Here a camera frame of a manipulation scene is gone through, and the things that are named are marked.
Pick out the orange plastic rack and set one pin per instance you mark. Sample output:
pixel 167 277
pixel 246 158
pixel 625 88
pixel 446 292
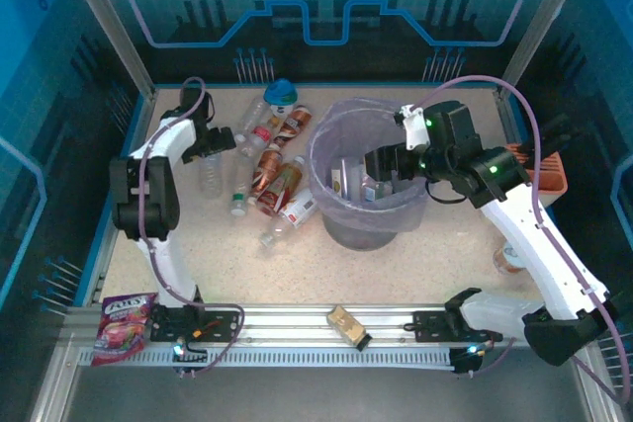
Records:
pixel 550 180

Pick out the aluminium front rail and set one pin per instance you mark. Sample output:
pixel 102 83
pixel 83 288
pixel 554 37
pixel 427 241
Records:
pixel 287 323

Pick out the orange tea bottle red label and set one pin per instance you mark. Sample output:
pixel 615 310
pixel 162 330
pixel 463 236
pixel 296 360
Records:
pixel 284 184

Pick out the aluminium frame post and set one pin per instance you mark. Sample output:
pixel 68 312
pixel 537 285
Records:
pixel 543 22
pixel 109 22

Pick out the tan block with black end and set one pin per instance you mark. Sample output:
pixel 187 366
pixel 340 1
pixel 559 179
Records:
pixel 346 325

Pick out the plain clear plastic bottle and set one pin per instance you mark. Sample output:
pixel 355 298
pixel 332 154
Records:
pixel 254 113

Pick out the black plastic object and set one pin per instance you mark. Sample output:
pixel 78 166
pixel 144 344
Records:
pixel 559 133

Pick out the purple candy bag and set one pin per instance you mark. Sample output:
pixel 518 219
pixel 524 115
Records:
pixel 123 330

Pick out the blue label bottle blue cap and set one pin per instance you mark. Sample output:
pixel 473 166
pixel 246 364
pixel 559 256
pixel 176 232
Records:
pixel 373 190

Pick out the short brown label bottle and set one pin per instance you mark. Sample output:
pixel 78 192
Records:
pixel 296 123

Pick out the clear bottle with green cap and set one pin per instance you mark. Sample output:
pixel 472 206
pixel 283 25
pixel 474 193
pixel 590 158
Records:
pixel 241 185

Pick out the small clear bottle white cap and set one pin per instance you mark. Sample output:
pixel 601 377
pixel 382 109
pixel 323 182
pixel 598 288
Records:
pixel 276 231

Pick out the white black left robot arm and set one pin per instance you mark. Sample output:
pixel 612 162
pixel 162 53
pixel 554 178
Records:
pixel 168 138

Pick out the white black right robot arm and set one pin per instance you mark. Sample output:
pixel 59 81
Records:
pixel 534 234

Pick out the large clear crushed bottle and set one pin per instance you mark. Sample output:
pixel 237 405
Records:
pixel 352 175

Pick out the clear cup with orange drink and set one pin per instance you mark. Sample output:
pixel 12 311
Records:
pixel 507 259

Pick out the white cup with blue lid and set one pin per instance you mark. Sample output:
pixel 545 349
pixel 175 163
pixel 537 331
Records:
pixel 280 93

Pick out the small yellow cap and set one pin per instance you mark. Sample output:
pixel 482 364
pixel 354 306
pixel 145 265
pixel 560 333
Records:
pixel 273 122

